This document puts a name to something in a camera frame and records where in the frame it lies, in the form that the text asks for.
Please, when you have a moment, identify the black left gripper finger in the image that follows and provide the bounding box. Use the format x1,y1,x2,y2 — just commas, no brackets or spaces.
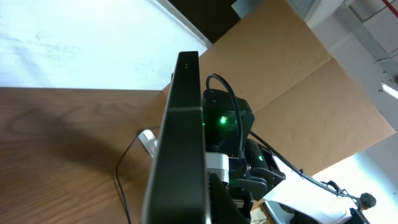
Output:
141,51,210,223

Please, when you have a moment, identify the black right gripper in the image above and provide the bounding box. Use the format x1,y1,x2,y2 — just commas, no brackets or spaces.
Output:
208,139,285,224

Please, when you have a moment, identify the black USB charging cable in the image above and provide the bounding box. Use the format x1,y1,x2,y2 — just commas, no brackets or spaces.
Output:
114,126,161,224

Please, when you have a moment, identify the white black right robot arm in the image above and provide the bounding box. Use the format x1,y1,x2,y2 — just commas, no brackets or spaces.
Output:
202,89,368,223

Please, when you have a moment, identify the white power strip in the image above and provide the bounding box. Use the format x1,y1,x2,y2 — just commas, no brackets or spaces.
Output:
138,129,158,158

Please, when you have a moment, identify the brown cardboard panel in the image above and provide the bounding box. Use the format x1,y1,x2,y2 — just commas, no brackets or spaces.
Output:
199,0,394,175

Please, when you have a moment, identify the person in background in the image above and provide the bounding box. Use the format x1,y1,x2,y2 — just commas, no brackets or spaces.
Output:
359,193,377,210

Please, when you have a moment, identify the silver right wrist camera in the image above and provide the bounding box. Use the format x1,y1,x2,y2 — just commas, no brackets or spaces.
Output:
205,152,229,185

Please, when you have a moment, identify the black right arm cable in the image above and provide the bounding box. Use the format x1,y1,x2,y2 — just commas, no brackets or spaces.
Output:
205,73,361,203

